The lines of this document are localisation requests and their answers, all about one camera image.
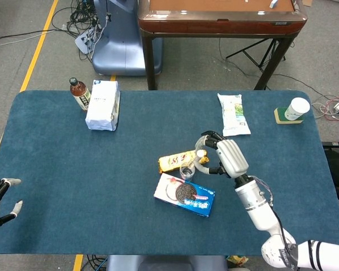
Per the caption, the blue table cloth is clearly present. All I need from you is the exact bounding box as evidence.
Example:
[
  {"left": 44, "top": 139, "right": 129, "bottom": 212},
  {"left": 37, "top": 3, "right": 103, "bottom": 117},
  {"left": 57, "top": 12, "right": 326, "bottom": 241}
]
[{"left": 0, "top": 90, "right": 339, "bottom": 257}]

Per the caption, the red white wire tangle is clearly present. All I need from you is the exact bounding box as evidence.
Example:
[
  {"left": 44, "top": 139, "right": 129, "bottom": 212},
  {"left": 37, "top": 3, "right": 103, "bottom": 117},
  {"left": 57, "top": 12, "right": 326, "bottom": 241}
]
[{"left": 311, "top": 97, "right": 339, "bottom": 123}]

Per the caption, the grey robot torso base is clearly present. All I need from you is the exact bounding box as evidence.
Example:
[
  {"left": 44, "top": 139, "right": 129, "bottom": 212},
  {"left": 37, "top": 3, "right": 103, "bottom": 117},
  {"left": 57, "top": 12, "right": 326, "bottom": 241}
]
[{"left": 106, "top": 255, "right": 229, "bottom": 271}]

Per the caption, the transparent test tube white cap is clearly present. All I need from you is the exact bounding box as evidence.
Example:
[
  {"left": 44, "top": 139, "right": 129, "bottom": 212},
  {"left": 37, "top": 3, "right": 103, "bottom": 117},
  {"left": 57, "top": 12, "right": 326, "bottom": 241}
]
[{"left": 183, "top": 150, "right": 204, "bottom": 173}]

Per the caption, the brown tea bottle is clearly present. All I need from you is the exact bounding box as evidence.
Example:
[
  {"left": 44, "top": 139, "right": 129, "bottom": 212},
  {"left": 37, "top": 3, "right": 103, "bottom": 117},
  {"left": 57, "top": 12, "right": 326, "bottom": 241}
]
[{"left": 69, "top": 77, "right": 92, "bottom": 111}]

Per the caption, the white power strip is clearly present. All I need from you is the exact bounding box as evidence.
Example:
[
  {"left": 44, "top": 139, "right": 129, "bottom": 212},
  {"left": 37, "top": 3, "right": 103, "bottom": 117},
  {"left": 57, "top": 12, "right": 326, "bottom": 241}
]
[{"left": 74, "top": 28, "right": 98, "bottom": 54}]

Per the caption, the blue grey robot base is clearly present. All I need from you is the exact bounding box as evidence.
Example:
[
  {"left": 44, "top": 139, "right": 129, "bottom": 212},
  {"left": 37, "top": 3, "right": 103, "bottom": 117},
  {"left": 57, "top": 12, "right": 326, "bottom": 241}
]
[{"left": 92, "top": 0, "right": 163, "bottom": 76}]

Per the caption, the blue Oreo cookie box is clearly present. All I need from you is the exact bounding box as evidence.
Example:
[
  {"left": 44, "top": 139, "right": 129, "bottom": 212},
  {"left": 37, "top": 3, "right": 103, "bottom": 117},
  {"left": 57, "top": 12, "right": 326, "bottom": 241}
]
[{"left": 153, "top": 173, "right": 216, "bottom": 218}]

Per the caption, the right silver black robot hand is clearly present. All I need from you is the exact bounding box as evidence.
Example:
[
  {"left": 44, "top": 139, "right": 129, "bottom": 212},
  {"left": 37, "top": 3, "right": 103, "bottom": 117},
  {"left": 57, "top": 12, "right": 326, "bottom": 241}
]
[{"left": 194, "top": 130, "right": 250, "bottom": 179}]

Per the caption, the white green snack packet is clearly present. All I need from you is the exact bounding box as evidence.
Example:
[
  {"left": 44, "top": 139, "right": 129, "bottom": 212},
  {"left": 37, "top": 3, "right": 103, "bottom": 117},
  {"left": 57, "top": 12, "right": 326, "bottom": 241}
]
[{"left": 216, "top": 93, "right": 251, "bottom": 138}]

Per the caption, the black cable bundle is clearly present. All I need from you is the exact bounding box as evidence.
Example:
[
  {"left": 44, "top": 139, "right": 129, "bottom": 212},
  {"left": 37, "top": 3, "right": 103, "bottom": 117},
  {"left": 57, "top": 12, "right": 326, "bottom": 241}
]
[{"left": 51, "top": 0, "right": 102, "bottom": 62}]

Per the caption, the brown mahjong table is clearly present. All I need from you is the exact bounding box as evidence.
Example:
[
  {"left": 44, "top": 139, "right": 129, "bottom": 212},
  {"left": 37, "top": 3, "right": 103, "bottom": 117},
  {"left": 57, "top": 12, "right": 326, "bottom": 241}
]
[{"left": 137, "top": 0, "right": 308, "bottom": 91}]

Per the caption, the yellow green sponge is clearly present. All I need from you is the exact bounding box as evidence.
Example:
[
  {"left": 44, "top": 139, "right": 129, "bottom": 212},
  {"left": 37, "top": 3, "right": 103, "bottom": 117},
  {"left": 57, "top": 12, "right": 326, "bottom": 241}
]
[{"left": 273, "top": 106, "right": 305, "bottom": 125}]

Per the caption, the thin black floor cable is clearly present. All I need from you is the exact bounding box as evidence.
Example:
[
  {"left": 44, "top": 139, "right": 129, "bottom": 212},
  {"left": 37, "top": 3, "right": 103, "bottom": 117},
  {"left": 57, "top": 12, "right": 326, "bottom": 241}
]
[{"left": 219, "top": 38, "right": 339, "bottom": 103}]

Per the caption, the yellow snack packet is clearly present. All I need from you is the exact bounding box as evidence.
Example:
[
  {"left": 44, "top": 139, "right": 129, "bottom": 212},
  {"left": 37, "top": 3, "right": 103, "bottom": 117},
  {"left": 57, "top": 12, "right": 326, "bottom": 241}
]
[{"left": 158, "top": 149, "right": 210, "bottom": 174}]

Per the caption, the long black floor cable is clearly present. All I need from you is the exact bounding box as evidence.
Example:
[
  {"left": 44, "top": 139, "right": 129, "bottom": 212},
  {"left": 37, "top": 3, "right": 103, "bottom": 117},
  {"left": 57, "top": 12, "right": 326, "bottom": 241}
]
[{"left": 0, "top": 28, "right": 63, "bottom": 45}]

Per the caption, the crumpled yellow wrapper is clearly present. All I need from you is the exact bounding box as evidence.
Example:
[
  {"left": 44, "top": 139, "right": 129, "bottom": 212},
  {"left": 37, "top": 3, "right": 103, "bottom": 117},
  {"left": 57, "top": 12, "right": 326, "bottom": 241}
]
[{"left": 225, "top": 255, "right": 248, "bottom": 268}]

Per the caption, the clear plastic jar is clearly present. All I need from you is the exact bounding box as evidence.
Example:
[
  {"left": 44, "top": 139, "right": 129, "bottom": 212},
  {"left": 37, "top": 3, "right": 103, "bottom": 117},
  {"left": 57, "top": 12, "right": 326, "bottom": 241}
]
[{"left": 179, "top": 163, "right": 197, "bottom": 181}]

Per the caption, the black tripod stand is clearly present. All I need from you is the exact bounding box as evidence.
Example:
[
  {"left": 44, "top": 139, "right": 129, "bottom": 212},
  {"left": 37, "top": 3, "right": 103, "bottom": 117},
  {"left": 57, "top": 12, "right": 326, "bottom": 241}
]
[{"left": 225, "top": 38, "right": 287, "bottom": 70}]

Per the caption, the black equipment frame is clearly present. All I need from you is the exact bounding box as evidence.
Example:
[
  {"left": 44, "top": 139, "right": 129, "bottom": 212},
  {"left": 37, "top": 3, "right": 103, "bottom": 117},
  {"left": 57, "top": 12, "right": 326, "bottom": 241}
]
[{"left": 321, "top": 141, "right": 339, "bottom": 204}]

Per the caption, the white paper bag package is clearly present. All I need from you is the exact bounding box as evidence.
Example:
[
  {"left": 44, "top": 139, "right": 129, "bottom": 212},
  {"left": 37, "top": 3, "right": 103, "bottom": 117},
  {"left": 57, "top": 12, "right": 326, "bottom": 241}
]
[{"left": 85, "top": 79, "right": 121, "bottom": 132}]

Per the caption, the white paper cup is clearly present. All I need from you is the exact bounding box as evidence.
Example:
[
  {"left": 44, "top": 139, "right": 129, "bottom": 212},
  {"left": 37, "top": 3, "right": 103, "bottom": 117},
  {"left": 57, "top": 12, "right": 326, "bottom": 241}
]
[{"left": 284, "top": 97, "right": 311, "bottom": 121}]

